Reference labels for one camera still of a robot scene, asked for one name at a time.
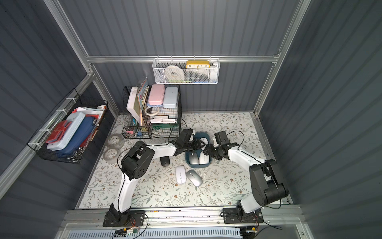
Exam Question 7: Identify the yellow clock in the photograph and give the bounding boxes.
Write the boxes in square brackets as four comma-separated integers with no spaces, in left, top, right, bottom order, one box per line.
[186,60,210,69]

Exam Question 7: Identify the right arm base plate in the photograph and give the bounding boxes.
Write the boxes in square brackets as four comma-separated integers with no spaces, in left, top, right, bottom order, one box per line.
[220,207,263,224]

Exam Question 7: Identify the pink pencil case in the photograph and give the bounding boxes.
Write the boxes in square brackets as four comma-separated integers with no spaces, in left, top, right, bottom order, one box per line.
[147,84,165,106]

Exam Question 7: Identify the navy blue pouch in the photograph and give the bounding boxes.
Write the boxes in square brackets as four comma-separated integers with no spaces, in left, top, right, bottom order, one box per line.
[55,116,96,158]

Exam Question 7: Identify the black wire desk organizer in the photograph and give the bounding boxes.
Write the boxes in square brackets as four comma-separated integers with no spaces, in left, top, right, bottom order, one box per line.
[121,93,182,139]

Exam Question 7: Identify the clear tape roll upper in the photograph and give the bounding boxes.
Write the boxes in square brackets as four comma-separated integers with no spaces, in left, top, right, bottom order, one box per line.
[106,134,124,149]

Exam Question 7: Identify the black wireless mouse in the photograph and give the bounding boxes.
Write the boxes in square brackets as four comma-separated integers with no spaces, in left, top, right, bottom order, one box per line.
[160,156,170,167]

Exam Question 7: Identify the white tape roll in basket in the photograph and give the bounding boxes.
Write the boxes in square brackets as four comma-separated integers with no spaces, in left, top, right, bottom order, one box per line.
[164,65,185,81]

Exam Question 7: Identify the light blue pencil case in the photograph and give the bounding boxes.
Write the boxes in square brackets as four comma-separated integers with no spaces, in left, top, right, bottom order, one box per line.
[163,87,178,109]

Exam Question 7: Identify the tape roll on organizer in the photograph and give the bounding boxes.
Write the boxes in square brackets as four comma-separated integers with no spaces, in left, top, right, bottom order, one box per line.
[144,107,161,117]

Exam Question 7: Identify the white book upright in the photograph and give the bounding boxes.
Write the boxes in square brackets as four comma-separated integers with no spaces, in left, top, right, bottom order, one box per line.
[126,86,140,125]

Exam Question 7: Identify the clear tape roll lower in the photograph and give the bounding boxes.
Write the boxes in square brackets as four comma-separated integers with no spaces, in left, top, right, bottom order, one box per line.
[102,148,120,164]

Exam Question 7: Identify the silver wireless mouse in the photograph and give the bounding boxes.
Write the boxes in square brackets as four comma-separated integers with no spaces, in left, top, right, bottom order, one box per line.
[186,170,203,187]

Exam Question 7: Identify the clear tape roll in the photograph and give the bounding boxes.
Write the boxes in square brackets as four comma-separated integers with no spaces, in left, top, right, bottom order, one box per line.
[102,148,120,164]
[106,134,124,149]

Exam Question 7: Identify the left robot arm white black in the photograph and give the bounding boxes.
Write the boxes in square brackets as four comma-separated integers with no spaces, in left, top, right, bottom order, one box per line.
[113,139,207,213]

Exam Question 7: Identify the black wire side basket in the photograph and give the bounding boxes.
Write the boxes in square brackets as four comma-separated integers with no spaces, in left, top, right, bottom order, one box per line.
[27,90,108,164]

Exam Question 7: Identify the white plastic case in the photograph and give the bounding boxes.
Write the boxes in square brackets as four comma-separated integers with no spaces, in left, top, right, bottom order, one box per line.
[47,112,86,151]

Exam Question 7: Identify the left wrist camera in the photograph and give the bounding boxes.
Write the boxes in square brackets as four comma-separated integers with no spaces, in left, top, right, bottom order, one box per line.
[178,128,194,143]

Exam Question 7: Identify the white ergonomic mouse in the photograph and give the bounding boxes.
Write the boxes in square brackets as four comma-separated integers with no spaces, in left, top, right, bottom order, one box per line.
[199,152,210,165]

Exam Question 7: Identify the silver ergonomic mouse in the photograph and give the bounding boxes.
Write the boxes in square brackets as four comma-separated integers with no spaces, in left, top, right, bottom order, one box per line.
[189,151,199,165]

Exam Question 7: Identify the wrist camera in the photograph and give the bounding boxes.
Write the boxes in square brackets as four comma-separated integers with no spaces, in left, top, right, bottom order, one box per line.
[214,131,230,146]
[178,128,194,143]

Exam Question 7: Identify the white Lecoo wireless mouse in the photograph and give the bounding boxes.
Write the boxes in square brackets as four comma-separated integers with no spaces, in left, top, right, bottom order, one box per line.
[200,137,209,150]

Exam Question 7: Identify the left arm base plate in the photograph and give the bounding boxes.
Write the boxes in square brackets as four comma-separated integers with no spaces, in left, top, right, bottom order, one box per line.
[102,209,145,228]

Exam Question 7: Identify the red wallet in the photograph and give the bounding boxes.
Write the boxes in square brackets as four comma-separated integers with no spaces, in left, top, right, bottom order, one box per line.
[45,120,72,144]

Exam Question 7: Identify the teal plastic storage box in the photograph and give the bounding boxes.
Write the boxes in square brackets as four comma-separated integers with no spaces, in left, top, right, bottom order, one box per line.
[185,132,212,168]

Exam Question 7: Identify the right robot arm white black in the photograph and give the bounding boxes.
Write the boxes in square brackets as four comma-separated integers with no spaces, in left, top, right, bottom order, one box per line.
[203,143,289,214]

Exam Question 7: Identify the aluminium front rail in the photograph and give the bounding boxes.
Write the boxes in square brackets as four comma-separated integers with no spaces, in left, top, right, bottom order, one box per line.
[56,205,313,239]

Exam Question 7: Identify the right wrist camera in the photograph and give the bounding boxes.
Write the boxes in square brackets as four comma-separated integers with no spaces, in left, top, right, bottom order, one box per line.
[214,131,230,146]

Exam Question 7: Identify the white wire wall basket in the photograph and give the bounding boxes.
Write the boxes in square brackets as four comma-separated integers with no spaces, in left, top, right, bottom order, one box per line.
[152,58,220,85]

